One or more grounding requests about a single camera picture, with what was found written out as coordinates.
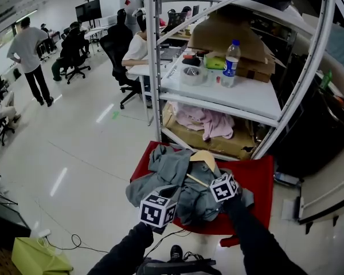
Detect green tissue pack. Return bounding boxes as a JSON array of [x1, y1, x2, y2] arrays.
[[203, 53, 228, 70]]

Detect wooden clothes hanger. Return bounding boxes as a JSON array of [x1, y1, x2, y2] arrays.
[[186, 150, 218, 188]]

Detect person's right forearm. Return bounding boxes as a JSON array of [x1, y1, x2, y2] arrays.
[[221, 194, 308, 275]]

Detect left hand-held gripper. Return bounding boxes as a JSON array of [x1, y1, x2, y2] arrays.
[[139, 185, 182, 229]]

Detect pink cloth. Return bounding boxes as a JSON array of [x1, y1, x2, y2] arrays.
[[169, 101, 236, 142]]

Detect clear plastic water bottle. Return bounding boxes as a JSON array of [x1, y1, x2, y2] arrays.
[[221, 39, 242, 89]]

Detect black floor cable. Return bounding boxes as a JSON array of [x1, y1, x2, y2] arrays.
[[42, 233, 110, 255]]

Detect person's black shoe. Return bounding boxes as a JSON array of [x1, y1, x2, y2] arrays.
[[169, 245, 185, 264]]

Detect person's left forearm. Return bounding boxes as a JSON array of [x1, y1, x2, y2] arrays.
[[87, 221, 155, 275]]

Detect black tape roll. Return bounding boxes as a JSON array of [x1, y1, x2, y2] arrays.
[[181, 56, 202, 67]]

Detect clear tape roll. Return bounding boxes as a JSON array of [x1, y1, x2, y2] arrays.
[[179, 65, 209, 87]]

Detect black television screen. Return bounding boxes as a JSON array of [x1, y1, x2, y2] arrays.
[[75, 0, 103, 23]]

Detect open laptop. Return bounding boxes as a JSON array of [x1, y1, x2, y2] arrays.
[[159, 45, 187, 62]]

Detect green bottle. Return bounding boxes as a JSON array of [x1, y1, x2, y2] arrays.
[[320, 69, 333, 90]]

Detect yellow-green box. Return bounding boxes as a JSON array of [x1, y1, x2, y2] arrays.
[[11, 237, 74, 275]]

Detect black office chair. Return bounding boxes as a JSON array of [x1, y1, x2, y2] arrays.
[[61, 27, 92, 85], [99, 8, 142, 110], [0, 109, 15, 147]]

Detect brown cardboard tray box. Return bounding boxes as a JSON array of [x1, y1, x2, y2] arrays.
[[161, 103, 258, 160]]

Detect black cabinet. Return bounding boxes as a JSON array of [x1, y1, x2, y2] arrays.
[[0, 187, 32, 249]]

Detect dark grey jacket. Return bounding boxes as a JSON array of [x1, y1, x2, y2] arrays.
[[125, 144, 255, 226]]

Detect white metal shelf rack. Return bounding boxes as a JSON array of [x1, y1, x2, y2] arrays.
[[144, 0, 338, 162]]

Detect large flat cardboard box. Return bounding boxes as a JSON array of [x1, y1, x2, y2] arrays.
[[187, 10, 286, 84]]

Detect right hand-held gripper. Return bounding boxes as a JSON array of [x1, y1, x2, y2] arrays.
[[209, 172, 240, 203]]

